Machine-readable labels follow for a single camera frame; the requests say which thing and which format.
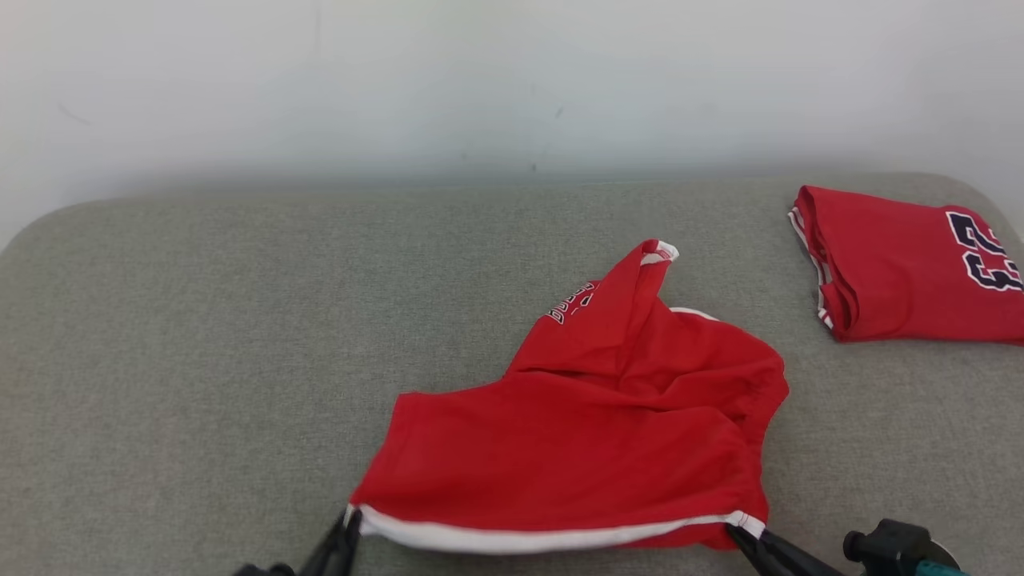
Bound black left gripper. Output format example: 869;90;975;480
232;510;362;576

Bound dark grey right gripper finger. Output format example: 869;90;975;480
740;526;845;576
726;526;781;576

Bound red shorts with white trim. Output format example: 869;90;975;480
346;239;790;556

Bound red shirt with white sleeves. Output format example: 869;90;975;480
788;185;1024;345

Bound grey fabric sofa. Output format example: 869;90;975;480
0;172;1024;576

